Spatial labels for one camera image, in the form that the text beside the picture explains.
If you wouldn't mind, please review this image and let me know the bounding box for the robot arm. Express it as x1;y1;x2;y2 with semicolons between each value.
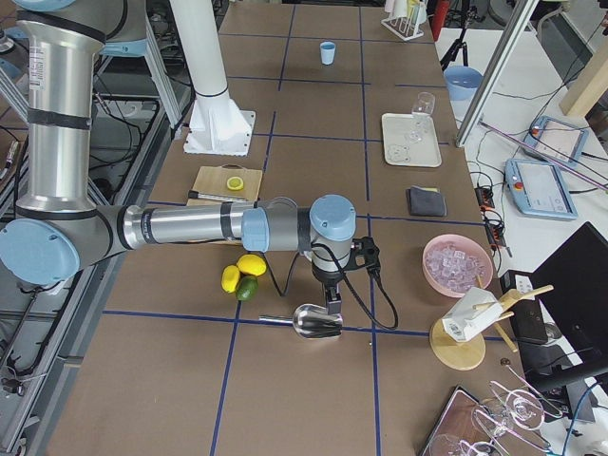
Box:
1;1;355;314

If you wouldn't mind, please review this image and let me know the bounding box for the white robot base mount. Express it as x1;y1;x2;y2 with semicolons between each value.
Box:
171;1;256;157

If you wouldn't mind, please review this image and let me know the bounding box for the wooden cutting board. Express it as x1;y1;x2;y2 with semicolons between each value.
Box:
186;165;263;206

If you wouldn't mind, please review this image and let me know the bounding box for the black monitor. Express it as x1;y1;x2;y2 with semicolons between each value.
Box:
528;221;607;392

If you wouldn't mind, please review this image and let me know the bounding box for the teach pendant tablet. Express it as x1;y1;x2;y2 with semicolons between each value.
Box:
523;116;589;167
504;159;578;220

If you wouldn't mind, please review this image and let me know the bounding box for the metal ice scoop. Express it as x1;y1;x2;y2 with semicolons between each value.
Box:
258;303;343;339

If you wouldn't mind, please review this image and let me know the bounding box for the whole yellow lemon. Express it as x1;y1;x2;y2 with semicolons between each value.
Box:
220;265;240;294

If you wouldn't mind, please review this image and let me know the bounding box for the light blue cup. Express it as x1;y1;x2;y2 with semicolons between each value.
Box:
319;41;336;66

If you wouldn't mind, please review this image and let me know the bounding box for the aluminium frame post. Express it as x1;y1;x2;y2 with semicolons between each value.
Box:
455;0;540;147

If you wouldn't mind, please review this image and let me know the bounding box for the wine glass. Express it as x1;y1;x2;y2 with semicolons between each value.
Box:
406;91;435;144

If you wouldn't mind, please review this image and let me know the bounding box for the blue bowl with fork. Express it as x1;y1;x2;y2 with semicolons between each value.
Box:
444;66;484;102

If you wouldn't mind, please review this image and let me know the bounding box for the green lime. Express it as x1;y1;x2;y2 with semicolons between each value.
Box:
236;275;258;302

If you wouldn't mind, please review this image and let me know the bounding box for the far teach pendant tablet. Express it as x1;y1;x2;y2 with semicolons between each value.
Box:
523;116;589;167

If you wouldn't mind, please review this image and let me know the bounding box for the grey folded cloth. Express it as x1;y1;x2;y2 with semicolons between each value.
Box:
406;186;447;217

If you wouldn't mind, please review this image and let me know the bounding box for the near teach pendant tablet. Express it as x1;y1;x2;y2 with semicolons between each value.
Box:
504;159;578;220

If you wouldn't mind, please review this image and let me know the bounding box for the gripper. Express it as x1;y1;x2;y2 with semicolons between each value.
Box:
312;256;344;314

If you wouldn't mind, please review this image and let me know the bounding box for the white carton on stand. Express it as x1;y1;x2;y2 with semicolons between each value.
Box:
441;287;503;343

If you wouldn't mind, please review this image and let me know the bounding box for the red cylinder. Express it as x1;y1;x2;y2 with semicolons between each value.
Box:
431;0;450;42

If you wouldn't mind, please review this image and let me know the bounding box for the lemon half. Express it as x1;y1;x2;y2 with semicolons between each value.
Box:
226;176;245;192

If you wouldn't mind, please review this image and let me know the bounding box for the white wire cup rack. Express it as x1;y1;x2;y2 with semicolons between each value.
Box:
381;0;427;42

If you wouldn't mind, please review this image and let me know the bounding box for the pink bowl with ice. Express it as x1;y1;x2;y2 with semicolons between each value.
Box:
422;234;494;297

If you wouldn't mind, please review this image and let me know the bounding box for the round wooden stand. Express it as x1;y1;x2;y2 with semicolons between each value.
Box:
429;285;554;371

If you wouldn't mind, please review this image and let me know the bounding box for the cream bear tray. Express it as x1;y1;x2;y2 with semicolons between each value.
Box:
381;113;442;168

